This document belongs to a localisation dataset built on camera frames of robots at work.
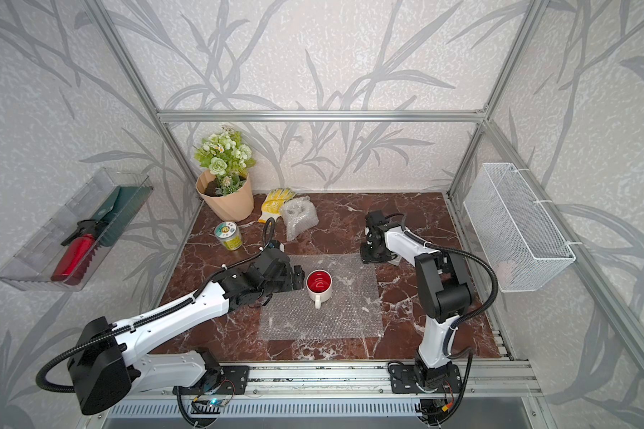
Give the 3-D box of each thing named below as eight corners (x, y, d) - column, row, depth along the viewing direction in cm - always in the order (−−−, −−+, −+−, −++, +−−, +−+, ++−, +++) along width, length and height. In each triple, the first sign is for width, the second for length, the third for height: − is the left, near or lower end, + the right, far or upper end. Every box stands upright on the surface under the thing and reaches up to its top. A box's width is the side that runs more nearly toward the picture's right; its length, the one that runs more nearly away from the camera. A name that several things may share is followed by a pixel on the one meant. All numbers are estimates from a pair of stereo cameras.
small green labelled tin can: (219, 250, 104) (211, 238, 97) (225, 234, 109) (217, 221, 102) (240, 250, 104) (233, 238, 97) (244, 234, 109) (238, 221, 102)
